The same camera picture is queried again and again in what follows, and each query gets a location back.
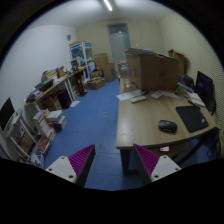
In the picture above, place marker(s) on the flat cardboard box on floor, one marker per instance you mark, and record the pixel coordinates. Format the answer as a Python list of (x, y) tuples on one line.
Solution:
[(96, 83)]

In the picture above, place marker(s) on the grey door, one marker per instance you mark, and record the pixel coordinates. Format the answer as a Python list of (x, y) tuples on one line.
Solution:
[(119, 40)]

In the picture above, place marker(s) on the black monitor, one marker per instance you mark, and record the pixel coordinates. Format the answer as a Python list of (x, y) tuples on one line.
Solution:
[(6, 112)]

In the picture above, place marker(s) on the white bookshelf with books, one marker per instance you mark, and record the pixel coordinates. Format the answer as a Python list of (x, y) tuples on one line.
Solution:
[(29, 146)]

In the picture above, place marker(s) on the open notebook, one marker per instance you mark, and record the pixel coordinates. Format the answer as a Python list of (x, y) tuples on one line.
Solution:
[(194, 97)]

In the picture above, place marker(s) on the white calculator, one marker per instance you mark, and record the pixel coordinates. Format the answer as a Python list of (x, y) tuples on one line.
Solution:
[(156, 95)]

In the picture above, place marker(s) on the glass display cabinet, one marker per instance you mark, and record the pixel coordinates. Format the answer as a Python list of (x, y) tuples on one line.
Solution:
[(83, 54)]

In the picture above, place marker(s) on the white paper sheet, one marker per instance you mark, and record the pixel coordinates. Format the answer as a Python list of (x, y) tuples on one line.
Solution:
[(129, 95)]

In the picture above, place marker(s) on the black computer mouse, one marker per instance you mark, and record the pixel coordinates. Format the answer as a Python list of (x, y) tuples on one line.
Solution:
[(167, 126)]

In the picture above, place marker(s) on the black mouse pad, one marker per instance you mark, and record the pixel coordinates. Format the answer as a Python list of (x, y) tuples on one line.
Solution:
[(192, 118)]

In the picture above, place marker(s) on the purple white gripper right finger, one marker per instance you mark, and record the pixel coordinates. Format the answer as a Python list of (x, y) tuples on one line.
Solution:
[(153, 167)]

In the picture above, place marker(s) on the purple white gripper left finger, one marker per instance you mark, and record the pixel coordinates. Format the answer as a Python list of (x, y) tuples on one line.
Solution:
[(74, 168)]

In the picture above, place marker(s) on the black office chair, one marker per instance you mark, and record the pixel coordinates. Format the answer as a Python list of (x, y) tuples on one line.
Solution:
[(205, 89)]

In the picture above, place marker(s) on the large brown cardboard box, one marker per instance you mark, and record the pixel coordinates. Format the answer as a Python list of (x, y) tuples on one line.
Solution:
[(152, 72)]

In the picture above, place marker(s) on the stacked cardboard boxes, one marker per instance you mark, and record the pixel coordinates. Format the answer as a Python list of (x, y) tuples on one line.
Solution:
[(101, 61)]

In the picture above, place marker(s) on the long wooden side desk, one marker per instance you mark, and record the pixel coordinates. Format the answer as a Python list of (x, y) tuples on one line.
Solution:
[(53, 92)]

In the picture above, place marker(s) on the ceiling light tube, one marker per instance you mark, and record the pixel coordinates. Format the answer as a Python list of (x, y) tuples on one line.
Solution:
[(106, 2)]

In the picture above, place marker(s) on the white remote control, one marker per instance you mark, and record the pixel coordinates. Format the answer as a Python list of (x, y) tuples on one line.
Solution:
[(137, 99)]

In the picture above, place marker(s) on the stack of books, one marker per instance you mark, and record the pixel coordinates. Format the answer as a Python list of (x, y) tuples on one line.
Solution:
[(57, 120)]

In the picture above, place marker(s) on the pink sticky label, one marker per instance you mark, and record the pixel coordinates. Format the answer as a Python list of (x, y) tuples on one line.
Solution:
[(164, 149)]

